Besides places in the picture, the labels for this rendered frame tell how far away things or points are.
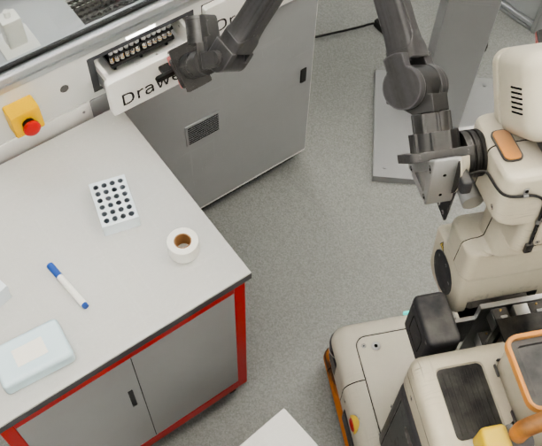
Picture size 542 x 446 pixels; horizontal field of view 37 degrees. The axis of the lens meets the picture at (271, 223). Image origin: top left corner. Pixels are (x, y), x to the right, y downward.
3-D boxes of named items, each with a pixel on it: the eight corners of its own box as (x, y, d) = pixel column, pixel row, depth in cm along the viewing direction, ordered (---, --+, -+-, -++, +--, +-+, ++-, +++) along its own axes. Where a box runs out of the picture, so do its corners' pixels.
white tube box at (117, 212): (141, 225, 182) (139, 216, 178) (104, 236, 180) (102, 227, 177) (126, 183, 188) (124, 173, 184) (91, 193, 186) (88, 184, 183)
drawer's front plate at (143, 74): (216, 65, 200) (213, 33, 191) (114, 117, 191) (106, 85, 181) (212, 60, 201) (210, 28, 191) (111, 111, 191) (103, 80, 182)
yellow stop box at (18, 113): (47, 127, 186) (40, 107, 180) (19, 142, 184) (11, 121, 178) (37, 113, 188) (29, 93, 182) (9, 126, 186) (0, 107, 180)
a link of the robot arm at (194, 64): (197, 75, 170) (221, 73, 172) (193, 42, 169) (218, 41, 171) (186, 78, 176) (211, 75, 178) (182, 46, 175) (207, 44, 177)
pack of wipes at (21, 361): (59, 324, 168) (55, 315, 164) (78, 361, 164) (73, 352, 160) (-9, 358, 164) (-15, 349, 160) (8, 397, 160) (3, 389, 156)
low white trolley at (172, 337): (252, 392, 240) (251, 272, 176) (66, 518, 220) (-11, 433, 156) (151, 255, 265) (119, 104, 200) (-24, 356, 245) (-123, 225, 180)
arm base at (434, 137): (411, 164, 136) (478, 153, 138) (405, 116, 135) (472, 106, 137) (396, 163, 145) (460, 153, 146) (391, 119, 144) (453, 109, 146)
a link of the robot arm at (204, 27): (219, 66, 164) (247, 65, 171) (212, 8, 163) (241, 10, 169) (179, 73, 172) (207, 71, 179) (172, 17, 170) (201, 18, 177)
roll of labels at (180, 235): (200, 262, 177) (199, 253, 173) (168, 265, 176) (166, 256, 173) (198, 234, 180) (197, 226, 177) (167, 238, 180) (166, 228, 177)
